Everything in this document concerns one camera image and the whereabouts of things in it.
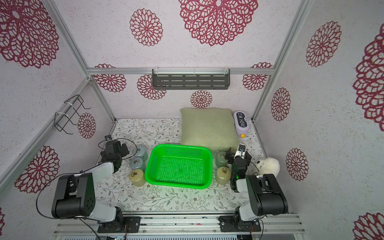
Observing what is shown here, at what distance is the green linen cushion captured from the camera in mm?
966

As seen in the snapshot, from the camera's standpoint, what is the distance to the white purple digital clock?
3.45 feet

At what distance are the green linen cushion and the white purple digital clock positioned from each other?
0.03 m
